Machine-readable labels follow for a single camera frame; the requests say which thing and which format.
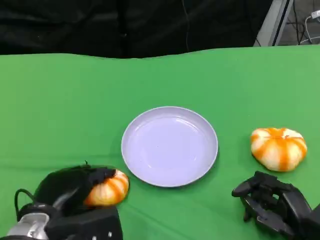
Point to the orange white toy bread roll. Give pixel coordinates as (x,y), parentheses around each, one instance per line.
(112,190)
(277,150)

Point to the green table cloth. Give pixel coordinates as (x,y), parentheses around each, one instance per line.
(75,100)

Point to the black backdrop curtain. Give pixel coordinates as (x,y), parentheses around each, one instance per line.
(75,25)

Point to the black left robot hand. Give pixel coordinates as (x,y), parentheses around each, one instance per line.
(65,185)

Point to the lilac plate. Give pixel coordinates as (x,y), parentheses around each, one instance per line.
(170,147)

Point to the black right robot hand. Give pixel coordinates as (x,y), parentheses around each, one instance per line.
(287,202)

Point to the grey metal frame post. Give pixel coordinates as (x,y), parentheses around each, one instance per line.
(272,22)

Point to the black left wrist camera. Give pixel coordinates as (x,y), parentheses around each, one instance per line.
(87,225)

